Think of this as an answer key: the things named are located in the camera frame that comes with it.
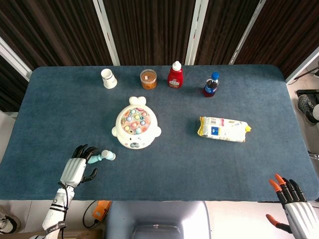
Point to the red ketchup bottle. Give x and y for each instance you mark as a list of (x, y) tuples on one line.
[(175, 75)]

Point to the grey robot torso base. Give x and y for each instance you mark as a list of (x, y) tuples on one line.
[(157, 220)]

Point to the black equipment on floor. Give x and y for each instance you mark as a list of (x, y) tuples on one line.
[(309, 92)]

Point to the white fish-shaped toy game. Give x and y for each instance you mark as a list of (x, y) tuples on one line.
[(135, 123)]

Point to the white paper cup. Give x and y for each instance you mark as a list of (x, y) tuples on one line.
[(108, 78)]

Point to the blue cap soda bottle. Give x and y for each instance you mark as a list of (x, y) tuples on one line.
[(211, 85)]

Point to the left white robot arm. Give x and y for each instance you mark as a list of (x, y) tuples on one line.
[(57, 211)]

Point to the clear plastic snack jar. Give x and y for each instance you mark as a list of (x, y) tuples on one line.
[(148, 79)]

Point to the small teal toy rod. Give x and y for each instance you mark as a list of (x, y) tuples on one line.
[(104, 156)]

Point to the blue felt table mat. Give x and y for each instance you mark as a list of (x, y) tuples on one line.
[(159, 139)]

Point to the white black sneaker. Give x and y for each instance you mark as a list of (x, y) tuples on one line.
[(8, 221)]

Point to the yellow white snack bag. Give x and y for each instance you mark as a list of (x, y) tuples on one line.
[(223, 129)]

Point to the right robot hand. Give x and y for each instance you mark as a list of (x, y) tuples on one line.
[(296, 211)]

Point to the grey patterned sneaker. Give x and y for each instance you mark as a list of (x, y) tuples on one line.
[(306, 108)]

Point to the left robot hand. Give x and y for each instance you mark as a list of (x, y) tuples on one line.
[(73, 169)]

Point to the orange device on floor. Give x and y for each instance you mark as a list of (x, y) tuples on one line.
[(101, 211)]

